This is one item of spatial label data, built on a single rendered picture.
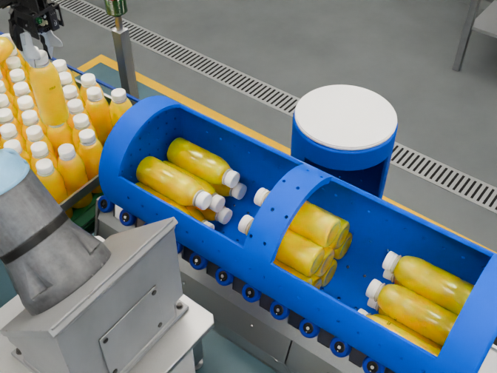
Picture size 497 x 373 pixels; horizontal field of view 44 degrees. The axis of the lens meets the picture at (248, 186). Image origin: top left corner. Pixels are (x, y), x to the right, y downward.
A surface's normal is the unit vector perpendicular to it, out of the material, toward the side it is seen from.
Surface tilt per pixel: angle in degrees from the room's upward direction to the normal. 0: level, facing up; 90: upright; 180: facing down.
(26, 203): 47
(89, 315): 90
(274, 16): 0
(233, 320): 71
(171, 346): 0
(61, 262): 30
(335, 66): 0
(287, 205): 22
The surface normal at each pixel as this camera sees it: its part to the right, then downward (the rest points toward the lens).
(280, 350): -0.56, 0.30
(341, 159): -0.14, 0.70
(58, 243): 0.40, -0.42
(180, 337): 0.00, -0.71
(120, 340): 0.80, 0.42
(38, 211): 0.66, -0.26
